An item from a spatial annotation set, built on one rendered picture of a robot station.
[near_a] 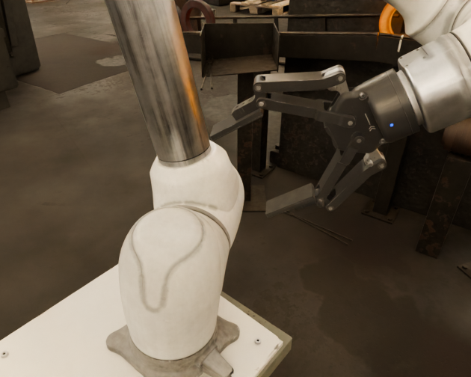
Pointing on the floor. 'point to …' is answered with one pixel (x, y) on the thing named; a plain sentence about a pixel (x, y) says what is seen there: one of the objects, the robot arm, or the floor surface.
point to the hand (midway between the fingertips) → (249, 170)
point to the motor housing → (452, 180)
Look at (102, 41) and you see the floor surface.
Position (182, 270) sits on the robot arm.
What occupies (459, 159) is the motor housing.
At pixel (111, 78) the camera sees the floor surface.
